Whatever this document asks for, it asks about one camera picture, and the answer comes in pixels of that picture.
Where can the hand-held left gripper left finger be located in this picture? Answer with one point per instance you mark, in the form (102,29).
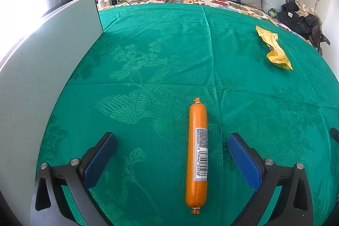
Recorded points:
(99,162)

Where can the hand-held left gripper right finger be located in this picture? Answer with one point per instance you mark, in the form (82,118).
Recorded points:
(245,162)

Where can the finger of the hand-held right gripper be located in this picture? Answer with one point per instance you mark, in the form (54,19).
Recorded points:
(335,135)

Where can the orange sausage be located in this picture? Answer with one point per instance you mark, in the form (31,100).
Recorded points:
(196,162)

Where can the white cardboard box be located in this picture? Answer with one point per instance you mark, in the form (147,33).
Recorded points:
(39,69)

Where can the yellow snack packet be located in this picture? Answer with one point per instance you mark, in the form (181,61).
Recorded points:
(275,54)

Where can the black bag with clothes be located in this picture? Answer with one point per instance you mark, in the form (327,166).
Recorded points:
(294,19)

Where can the beige cloth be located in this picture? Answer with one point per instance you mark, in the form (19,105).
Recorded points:
(304,7)

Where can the white bottle red cap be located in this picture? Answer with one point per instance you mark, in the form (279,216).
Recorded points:
(101,2)

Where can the black power adapter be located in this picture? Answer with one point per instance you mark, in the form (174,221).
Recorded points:
(114,1)

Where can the floral bedsheet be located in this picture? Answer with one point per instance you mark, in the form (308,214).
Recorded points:
(225,1)

